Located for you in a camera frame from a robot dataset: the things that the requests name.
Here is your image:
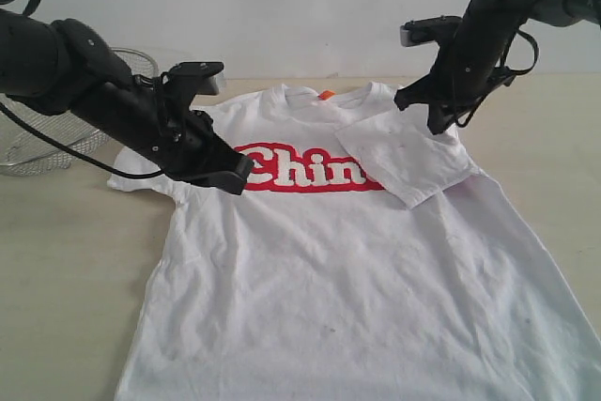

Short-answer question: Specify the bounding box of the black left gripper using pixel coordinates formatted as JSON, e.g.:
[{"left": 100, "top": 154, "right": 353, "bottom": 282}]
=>
[{"left": 126, "top": 105, "right": 254, "bottom": 194}]

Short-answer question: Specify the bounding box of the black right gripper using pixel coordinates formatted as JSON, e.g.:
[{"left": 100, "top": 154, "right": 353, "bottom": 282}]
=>
[{"left": 393, "top": 15, "right": 521, "bottom": 134}]

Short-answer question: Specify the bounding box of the white cotton t-shirt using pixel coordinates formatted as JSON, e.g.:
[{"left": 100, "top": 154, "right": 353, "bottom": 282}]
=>
[{"left": 109, "top": 83, "right": 600, "bottom": 400}]

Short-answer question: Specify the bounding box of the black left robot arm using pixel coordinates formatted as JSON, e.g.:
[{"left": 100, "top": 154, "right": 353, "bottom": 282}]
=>
[{"left": 1, "top": 10, "right": 253, "bottom": 194}]

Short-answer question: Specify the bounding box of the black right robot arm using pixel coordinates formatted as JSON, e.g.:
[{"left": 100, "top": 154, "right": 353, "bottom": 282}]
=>
[{"left": 394, "top": 0, "right": 600, "bottom": 134}]

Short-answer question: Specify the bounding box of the metal mesh basket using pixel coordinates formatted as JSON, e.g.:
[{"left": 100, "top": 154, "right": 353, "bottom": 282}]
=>
[{"left": 1, "top": 48, "right": 159, "bottom": 177}]

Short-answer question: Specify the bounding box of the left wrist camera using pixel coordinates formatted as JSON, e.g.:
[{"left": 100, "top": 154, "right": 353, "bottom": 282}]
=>
[{"left": 163, "top": 61, "right": 225, "bottom": 107}]

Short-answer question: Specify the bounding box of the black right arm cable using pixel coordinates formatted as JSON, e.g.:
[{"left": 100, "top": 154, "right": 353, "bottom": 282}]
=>
[{"left": 450, "top": 0, "right": 601, "bottom": 129}]

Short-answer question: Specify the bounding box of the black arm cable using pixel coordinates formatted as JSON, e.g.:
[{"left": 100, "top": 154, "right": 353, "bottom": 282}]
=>
[
  {"left": 450, "top": 0, "right": 601, "bottom": 129},
  {"left": 0, "top": 0, "right": 165, "bottom": 181}
]

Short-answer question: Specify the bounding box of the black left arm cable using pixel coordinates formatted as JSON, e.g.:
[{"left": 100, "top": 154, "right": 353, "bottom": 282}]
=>
[{"left": 0, "top": 0, "right": 165, "bottom": 181}]

